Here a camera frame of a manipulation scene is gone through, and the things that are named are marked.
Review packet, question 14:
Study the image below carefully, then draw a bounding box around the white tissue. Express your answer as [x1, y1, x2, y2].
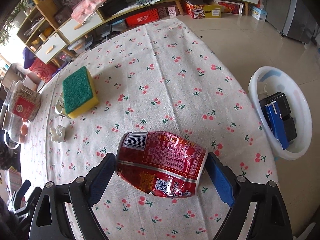
[50, 125, 66, 143]

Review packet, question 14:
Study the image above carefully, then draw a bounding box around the red soda can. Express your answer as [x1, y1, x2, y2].
[116, 131, 208, 198]

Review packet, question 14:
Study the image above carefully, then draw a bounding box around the blue milk carton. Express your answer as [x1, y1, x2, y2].
[264, 101, 289, 150]

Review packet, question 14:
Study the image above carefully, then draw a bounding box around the green yellow scrub sponge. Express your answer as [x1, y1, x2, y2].
[62, 66, 99, 119]

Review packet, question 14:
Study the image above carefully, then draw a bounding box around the white torn snack wrapper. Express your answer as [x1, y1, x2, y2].
[52, 93, 70, 119]

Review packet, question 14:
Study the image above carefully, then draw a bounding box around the white plastic trash basin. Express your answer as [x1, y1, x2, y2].
[248, 66, 312, 160]

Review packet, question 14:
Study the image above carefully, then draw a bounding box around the orange tangerine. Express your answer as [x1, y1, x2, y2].
[21, 124, 28, 136]

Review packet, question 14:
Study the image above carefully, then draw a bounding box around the clear seed jar red label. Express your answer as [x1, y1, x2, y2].
[4, 80, 41, 121]

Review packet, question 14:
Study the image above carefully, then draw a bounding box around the cherry print tablecloth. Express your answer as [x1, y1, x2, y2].
[21, 19, 278, 239]

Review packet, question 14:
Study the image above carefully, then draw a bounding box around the black device on floor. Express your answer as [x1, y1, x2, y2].
[85, 35, 93, 50]
[101, 25, 112, 40]

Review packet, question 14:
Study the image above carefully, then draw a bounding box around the colourful snack cardboard box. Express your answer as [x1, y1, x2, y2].
[185, 0, 222, 20]

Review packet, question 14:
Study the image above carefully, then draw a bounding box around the pink cloth on cabinet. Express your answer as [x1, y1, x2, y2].
[71, 0, 107, 24]

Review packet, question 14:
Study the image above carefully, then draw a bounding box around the long wooden TV cabinet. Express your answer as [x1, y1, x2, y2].
[17, 0, 259, 63]

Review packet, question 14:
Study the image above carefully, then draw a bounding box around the red gift box under cabinet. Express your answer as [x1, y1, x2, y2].
[125, 9, 159, 27]

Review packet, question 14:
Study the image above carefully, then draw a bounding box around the grey refrigerator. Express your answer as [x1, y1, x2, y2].
[265, 0, 317, 44]

